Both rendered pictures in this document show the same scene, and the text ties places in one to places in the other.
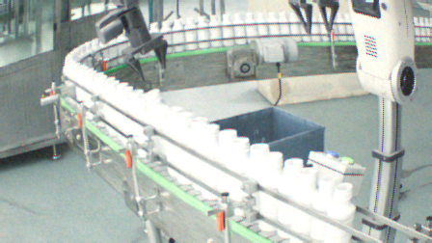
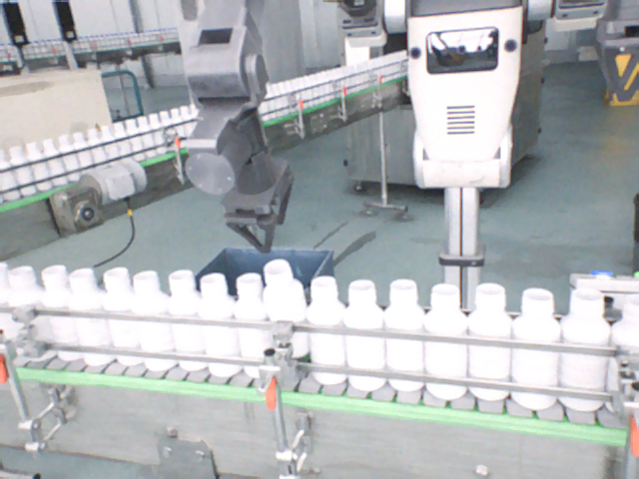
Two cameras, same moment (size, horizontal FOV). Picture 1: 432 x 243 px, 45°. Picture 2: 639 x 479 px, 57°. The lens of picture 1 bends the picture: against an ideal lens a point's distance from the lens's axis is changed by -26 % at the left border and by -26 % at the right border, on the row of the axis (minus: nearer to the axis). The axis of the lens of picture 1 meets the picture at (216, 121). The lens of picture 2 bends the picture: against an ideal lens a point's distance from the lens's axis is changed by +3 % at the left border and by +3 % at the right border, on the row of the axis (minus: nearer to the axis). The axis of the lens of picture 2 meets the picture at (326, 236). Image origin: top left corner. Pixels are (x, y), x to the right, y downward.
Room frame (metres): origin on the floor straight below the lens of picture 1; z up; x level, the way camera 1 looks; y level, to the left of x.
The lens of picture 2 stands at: (1.01, 0.61, 1.54)
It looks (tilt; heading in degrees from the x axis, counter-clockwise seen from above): 22 degrees down; 316
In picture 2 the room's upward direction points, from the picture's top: 5 degrees counter-clockwise
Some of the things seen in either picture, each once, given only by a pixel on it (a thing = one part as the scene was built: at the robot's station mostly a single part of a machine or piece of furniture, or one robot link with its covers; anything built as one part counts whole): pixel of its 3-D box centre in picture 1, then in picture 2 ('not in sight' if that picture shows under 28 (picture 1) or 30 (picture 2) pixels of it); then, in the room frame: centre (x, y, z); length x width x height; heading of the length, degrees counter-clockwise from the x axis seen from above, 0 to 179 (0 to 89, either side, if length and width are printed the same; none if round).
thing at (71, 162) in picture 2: (251, 27); (69, 158); (3.22, -0.21, 1.08); 0.06 x 0.06 x 0.17
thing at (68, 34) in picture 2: not in sight; (64, 22); (7.70, -2.20, 1.55); 0.17 x 0.15 x 0.42; 101
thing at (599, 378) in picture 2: (260, 184); (582, 348); (1.26, -0.08, 1.08); 0.06 x 0.06 x 0.17
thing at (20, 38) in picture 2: not in sight; (13, 25); (7.59, -1.66, 1.55); 0.17 x 0.15 x 0.42; 101
